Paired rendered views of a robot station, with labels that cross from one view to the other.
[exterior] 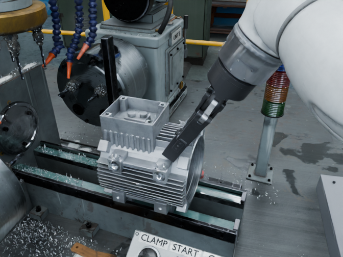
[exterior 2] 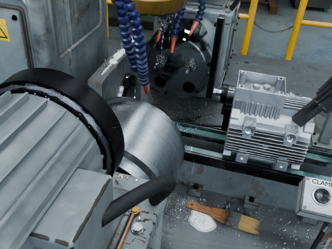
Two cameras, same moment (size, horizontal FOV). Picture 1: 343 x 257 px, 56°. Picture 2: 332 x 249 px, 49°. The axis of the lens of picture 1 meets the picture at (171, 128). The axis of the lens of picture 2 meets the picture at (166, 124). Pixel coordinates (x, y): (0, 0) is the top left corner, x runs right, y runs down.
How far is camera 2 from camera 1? 0.45 m
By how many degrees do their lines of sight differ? 7
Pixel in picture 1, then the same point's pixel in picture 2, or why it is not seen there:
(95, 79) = (186, 53)
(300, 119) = not seen: outside the picture
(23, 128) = not seen: hidden behind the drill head
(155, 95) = (220, 68)
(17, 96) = (128, 68)
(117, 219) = (225, 179)
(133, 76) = not seen: hidden behind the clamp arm
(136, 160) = (265, 126)
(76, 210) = (183, 173)
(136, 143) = (264, 111)
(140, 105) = (257, 79)
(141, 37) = (216, 13)
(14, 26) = (173, 8)
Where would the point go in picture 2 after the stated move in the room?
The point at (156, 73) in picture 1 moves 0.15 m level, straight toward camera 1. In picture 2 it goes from (224, 47) to (236, 66)
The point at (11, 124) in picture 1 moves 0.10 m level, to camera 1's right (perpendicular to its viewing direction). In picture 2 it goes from (125, 94) to (160, 95)
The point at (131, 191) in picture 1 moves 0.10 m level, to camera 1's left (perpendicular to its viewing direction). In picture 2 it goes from (255, 152) to (216, 153)
